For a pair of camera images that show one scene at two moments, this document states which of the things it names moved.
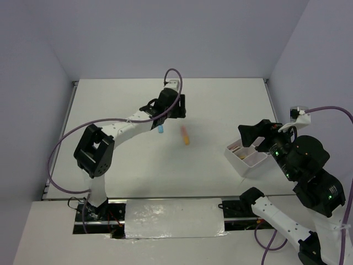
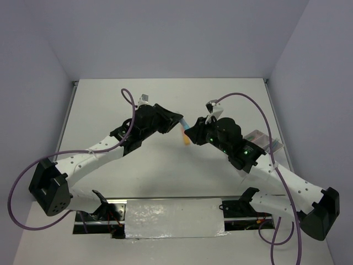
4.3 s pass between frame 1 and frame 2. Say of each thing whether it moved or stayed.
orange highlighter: stayed
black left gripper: moved
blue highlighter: moved
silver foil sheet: stayed
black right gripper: moved
